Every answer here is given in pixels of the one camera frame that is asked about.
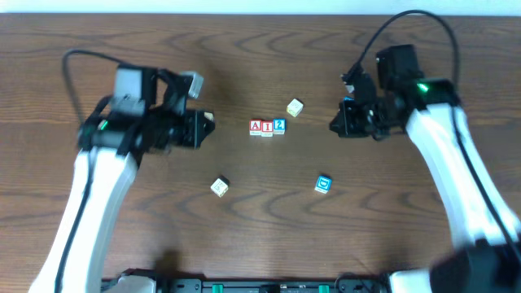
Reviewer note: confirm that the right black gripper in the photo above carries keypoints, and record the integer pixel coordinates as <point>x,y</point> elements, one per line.
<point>350,122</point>

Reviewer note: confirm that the red letter A block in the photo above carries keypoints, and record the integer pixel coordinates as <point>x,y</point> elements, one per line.
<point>255,127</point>

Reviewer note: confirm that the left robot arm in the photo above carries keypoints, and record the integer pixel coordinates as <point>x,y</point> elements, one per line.
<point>146,113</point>

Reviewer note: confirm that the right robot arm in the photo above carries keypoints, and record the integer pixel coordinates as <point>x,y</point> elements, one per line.
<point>485,232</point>

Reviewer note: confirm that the blue letter H block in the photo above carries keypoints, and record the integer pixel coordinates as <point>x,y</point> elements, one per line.
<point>348,99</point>

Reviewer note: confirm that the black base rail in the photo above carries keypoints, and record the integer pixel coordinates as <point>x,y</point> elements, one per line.
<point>139,284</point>

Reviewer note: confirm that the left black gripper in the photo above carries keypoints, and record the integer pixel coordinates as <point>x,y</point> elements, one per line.
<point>195,129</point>

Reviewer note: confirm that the cream block yellow side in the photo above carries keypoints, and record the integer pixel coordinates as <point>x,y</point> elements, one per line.
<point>295,107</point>

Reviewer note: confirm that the cream block near left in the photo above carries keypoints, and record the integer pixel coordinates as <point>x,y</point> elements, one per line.
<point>220,186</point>

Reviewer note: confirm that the blue letter D block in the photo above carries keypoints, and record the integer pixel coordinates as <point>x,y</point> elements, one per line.
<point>323,184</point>

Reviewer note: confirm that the red letter I block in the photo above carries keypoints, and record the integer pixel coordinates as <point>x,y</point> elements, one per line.
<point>267,128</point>

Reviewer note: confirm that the cream block green side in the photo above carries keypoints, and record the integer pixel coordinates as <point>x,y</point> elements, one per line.
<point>195,83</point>

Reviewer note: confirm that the blue number 2 block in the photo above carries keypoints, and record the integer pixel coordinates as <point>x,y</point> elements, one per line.
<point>280,126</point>

